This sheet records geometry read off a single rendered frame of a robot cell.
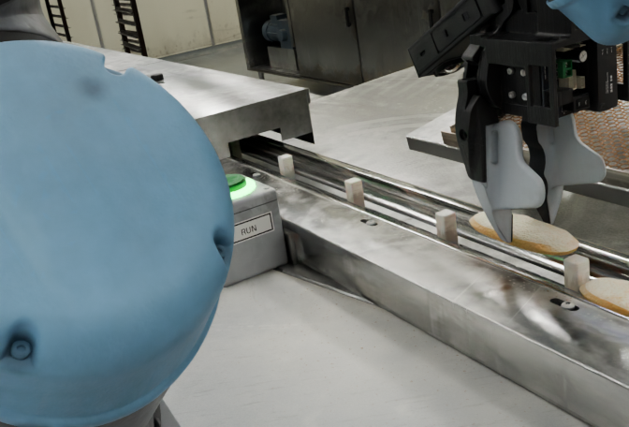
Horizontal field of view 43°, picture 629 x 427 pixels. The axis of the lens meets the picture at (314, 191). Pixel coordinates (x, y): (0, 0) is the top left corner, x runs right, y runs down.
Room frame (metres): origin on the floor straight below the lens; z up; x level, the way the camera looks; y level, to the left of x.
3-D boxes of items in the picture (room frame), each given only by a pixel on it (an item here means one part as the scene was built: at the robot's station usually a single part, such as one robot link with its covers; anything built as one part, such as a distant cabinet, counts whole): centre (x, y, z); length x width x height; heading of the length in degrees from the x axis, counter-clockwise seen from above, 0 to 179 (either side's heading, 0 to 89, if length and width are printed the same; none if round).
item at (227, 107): (1.49, 0.36, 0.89); 1.25 x 0.18 x 0.09; 28
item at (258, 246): (0.69, 0.08, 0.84); 0.08 x 0.08 x 0.11; 28
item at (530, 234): (0.54, -0.15, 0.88); 0.10 x 0.04 x 0.01; 28
